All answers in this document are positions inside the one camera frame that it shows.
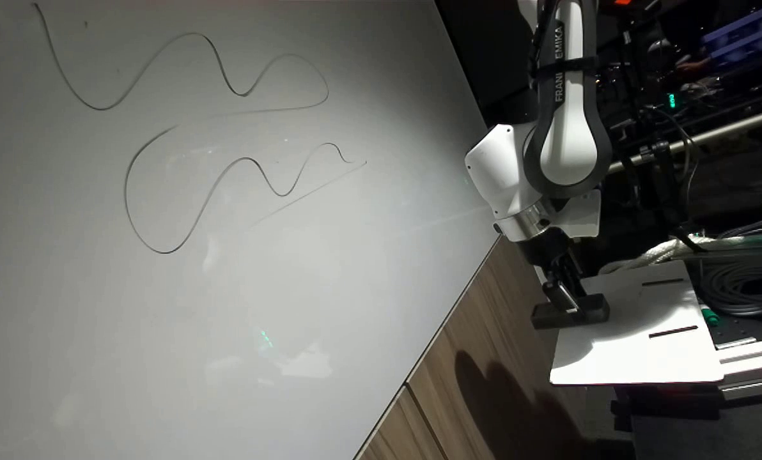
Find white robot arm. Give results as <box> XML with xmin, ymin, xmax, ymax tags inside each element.
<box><xmin>465</xmin><ymin>0</ymin><xmax>613</xmax><ymax>283</ymax></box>

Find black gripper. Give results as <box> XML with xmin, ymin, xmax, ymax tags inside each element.
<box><xmin>524</xmin><ymin>229</ymin><xmax>584</xmax><ymax>291</ymax></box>

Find coiled grey cable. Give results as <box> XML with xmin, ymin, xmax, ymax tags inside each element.
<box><xmin>686</xmin><ymin>249</ymin><xmax>762</xmax><ymax>323</ymax></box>

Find black felt whiteboard eraser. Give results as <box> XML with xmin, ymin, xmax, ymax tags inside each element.
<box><xmin>531</xmin><ymin>294</ymin><xmax>608</xmax><ymax>329</ymax></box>

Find metal tripod pole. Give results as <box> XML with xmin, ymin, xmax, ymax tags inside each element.
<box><xmin>629</xmin><ymin>114</ymin><xmax>762</xmax><ymax>166</ymax></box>

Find large wall whiteboard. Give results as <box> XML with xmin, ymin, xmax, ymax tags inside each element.
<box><xmin>0</xmin><ymin>0</ymin><xmax>492</xmax><ymax>460</ymax></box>

